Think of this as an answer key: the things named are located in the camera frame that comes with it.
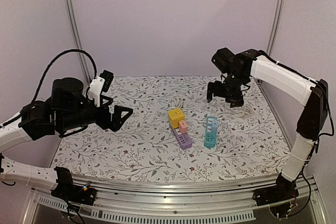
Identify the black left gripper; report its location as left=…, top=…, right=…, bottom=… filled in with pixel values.
left=59, top=95, right=133, bottom=132

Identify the white teal strip cable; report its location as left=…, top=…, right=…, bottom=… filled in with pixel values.
left=232, top=103, right=255, bottom=118

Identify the yellow cube socket adapter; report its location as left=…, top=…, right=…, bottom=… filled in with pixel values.
left=167, top=108, right=185, bottom=129

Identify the pink plug adapter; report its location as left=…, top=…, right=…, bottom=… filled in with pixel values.
left=178, top=120, right=188, bottom=134

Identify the teal power strip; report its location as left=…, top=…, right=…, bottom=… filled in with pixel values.
left=204, top=116, right=217, bottom=148

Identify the purple power strip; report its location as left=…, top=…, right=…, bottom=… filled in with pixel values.
left=170, top=128, right=193, bottom=150

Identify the blue plug adapter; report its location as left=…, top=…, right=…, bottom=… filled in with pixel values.
left=211, top=119, right=218, bottom=134

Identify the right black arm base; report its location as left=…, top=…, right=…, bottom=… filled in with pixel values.
left=252, top=173, right=299, bottom=206

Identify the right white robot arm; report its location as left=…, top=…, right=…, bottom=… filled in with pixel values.
left=207, top=48, right=332, bottom=201

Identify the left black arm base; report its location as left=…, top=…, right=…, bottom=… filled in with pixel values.
left=51, top=167, right=97, bottom=206

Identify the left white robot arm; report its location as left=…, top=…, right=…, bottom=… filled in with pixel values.
left=1, top=70, right=133, bottom=200

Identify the floral patterned table mat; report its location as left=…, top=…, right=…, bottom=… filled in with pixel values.
left=52, top=77, right=289, bottom=183

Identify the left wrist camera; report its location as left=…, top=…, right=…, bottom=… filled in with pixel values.
left=86, top=70, right=114, bottom=108

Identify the right aluminium frame post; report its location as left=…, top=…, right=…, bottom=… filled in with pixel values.
left=266, top=0, right=285, bottom=56

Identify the aluminium frame post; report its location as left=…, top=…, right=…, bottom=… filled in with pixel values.
left=64, top=0, right=91, bottom=83
left=266, top=0, right=285, bottom=56

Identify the aluminium front rail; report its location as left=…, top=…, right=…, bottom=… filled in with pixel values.
left=23, top=175, right=329, bottom=223

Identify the left aluminium frame post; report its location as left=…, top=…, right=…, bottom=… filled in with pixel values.
left=64, top=0, right=91, bottom=83

